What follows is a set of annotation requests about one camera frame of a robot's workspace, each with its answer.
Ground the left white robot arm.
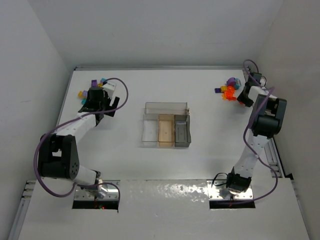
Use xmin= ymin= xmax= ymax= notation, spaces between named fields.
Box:
xmin=37 ymin=87 xmax=120 ymax=186

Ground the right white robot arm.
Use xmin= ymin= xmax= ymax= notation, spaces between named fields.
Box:
xmin=226 ymin=81 xmax=287 ymax=193

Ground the lilac lego brick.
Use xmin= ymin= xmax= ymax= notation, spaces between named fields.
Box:
xmin=82 ymin=90 xmax=88 ymax=99

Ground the teal grey lego cylinder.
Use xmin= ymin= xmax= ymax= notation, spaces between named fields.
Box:
xmin=233 ymin=78 xmax=242 ymax=90

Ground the lower orange funnel lego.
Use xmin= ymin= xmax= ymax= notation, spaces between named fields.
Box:
xmin=222 ymin=90 xmax=237 ymax=101

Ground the orange funnel lego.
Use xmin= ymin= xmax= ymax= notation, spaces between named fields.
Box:
xmin=222 ymin=90 xmax=237 ymax=101
xmin=226 ymin=86 xmax=236 ymax=93

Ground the upper orange funnel lego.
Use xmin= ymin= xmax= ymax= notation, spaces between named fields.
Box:
xmin=226 ymin=86 xmax=236 ymax=93

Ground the dark purple lego brick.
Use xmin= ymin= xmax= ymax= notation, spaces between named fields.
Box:
xmin=91 ymin=79 xmax=98 ymax=88

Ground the yellow lego brick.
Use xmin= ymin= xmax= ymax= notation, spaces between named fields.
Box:
xmin=220 ymin=85 xmax=228 ymax=93

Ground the clear long container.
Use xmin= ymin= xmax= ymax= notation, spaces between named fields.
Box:
xmin=144 ymin=102 xmax=189 ymax=115

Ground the clear small container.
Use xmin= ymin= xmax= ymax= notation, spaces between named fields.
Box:
xmin=141 ymin=113 xmax=159 ymax=148

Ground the amber small container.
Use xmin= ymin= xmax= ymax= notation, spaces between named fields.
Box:
xmin=158 ymin=114 xmax=175 ymax=148

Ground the grey small container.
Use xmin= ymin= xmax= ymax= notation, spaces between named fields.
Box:
xmin=174 ymin=114 xmax=192 ymax=148

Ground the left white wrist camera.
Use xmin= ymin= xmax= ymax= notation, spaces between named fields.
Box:
xmin=102 ymin=81 xmax=117 ymax=99

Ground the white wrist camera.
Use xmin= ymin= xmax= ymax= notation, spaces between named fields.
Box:
xmin=250 ymin=72 xmax=267 ymax=87
xmin=102 ymin=81 xmax=117 ymax=99

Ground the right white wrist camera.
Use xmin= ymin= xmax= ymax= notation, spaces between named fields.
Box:
xmin=250 ymin=72 xmax=267 ymax=87

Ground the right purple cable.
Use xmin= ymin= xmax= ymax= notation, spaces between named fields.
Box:
xmin=217 ymin=59 xmax=279 ymax=204

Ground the right aluminium rail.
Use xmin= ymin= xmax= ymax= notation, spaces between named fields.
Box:
xmin=243 ymin=66 xmax=286 ymax=179

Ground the aluminium rail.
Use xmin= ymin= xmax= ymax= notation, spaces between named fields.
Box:
xmin=7 ymin=180 xmax=36 ymax=240
xmin=243 ymin=66 xmax=286 ymax=179

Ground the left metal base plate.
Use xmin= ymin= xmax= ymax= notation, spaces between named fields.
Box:
xmin=73 ymin=180 xmax=120 ymax=202

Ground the metal base plate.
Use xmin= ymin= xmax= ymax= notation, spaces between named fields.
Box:
xmin=73 ymin=180 xmax=120 ymax=202
xmin=206 ymin=179 xmax=254 ymax=201

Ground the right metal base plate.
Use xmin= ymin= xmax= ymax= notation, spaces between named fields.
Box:
xmin=206 ymin=179 xmax=254 ymax=201

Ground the left aluminium rail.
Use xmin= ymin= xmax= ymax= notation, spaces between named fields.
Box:
xmin=7 ymin=180 xmax=36 ymax=240

